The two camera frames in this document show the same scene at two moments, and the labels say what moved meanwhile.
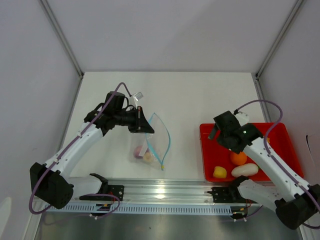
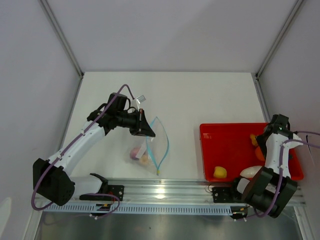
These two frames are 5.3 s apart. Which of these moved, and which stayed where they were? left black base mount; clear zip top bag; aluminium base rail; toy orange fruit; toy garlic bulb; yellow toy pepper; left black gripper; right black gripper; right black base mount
Moved: right black gripper; clear zip top bag; toy orange fruit; toy garlic bulb
Stayed: left black base mount; aluminium base rail; right black base mount; yellow toy pepper; left black gripper
